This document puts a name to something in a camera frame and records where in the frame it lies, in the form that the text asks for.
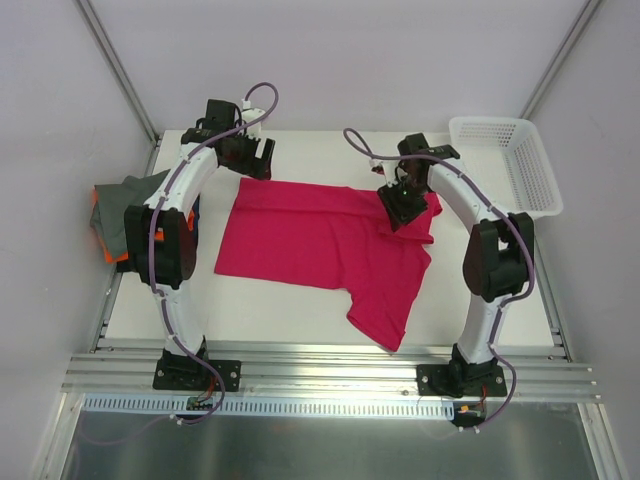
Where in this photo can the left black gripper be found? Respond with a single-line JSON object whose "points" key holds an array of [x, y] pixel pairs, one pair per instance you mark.
{"points": [[255, 157]]}

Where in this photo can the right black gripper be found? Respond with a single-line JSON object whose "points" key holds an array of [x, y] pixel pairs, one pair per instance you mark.
{"points": [[401, 208]]}

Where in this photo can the pink t shirt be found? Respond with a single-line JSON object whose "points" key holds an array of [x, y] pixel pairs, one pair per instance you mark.
{"points": [[331, 237]]}

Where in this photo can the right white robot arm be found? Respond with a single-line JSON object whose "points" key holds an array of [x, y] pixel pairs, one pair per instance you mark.
{"points": [[498, 266]]}

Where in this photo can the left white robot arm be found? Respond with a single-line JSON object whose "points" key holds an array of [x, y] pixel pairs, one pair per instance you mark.
{"points": [[160, 233]]}

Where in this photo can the white plastic basket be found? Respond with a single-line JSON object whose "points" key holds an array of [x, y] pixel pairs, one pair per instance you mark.
{"points": [[506, 158]]}

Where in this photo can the orange t shirt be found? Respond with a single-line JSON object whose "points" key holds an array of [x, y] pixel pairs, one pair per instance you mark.
{"points": [[110, 233]]}

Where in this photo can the black t shirt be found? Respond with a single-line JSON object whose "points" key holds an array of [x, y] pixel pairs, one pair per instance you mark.
{"points": [[127, 265]]}

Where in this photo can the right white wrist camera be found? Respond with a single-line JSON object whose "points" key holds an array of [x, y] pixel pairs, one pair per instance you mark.
{"points": [[383, 167]]}

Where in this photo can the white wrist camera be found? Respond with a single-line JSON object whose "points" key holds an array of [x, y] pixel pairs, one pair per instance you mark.
{"points": [[383, 167], [252, 116]]}

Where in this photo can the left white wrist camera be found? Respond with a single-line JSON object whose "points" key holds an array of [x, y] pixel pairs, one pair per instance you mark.
{"points": [[252, 116]]}

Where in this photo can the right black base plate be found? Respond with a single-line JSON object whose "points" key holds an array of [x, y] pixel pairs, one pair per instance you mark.
{"points": [[457, 380]]}

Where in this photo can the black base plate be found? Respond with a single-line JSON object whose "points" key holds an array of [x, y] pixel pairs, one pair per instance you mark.
{"points": [[181, 373], [457, 380]]}

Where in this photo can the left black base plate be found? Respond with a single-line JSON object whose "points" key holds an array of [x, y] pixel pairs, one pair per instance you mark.
{"points": [[181, 373]]}

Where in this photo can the aluminium rail frame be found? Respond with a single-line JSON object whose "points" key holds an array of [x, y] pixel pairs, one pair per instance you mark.
{"points": [[296, 341]]}

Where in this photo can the white slotted cable duct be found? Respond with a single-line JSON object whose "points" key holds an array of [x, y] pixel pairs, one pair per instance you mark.
{"points": [[271, 406]]}

